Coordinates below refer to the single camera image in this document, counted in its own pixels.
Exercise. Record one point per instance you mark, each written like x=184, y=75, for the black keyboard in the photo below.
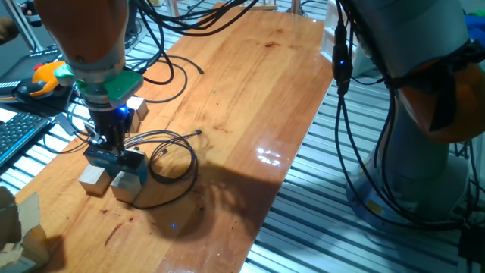
x=19, y=132

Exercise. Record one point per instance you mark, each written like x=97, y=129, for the black docking station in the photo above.
x=132, y=167

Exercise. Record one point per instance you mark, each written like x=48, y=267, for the varnished wooden board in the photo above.
x=227, y=113

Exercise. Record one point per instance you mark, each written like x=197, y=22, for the grey rectangular adapter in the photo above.
x=65, y=124

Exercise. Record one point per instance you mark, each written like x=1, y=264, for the person's hand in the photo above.
x=8, y=31

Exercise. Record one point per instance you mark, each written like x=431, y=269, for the light frame post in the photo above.
x=22, y=26
x=173, y=8

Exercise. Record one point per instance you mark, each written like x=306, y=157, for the orange and black teach pendant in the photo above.
x=45, y=77

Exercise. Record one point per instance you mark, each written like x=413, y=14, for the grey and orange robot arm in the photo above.
x=87, y=30

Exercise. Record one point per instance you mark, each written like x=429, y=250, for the torn cardboard box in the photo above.
x=30, y=242

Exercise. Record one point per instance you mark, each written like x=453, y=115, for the green wrist mount plate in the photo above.
x=121, y=87

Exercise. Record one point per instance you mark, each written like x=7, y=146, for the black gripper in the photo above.
x=113, y=125

